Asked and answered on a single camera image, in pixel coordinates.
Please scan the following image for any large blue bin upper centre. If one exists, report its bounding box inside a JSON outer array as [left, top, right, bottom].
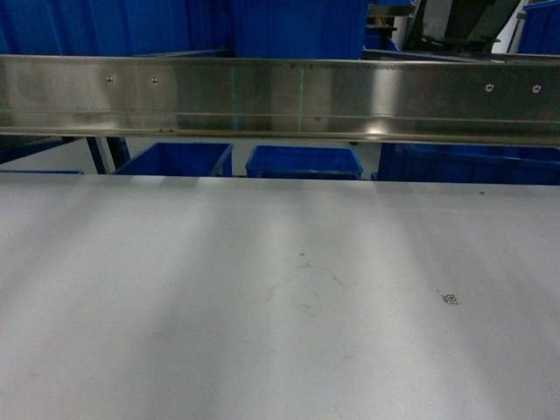
[[231, 1, 368, 60]]

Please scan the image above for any large blue bin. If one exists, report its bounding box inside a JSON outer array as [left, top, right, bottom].
[[231, 1, 368, 60], [1, 0, 231, 57], [517, 0, 559, 55]]

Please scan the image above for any small printed code sticker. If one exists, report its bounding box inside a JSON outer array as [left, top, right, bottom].
[[437, 290, 461, 305]]

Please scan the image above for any large blue bin upper left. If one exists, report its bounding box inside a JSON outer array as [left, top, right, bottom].
[[1, 0, 231, 57]]

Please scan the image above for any large blue bin upper right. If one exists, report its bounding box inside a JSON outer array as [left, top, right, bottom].
[[517, 0, 559, 55]]

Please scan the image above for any blue bin below rail centre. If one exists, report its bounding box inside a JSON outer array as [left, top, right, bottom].
[[245, 145, 363, 180]]

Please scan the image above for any blue bin below rail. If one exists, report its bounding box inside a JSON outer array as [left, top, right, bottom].
[[245, 145, 363, 180], [372, 143, 559, 186], [113, 143, 234, 177]]

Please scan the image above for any blue bin below rail left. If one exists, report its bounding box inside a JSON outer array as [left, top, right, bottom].
[[113, 143, 234, 177]]

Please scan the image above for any blue bin below rail right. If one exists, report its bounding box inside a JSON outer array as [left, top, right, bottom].
[[372, 143, 559, 186]]

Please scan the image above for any stainless steel shelf rail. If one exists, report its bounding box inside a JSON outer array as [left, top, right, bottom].
[[1, 55, 559, 147]]

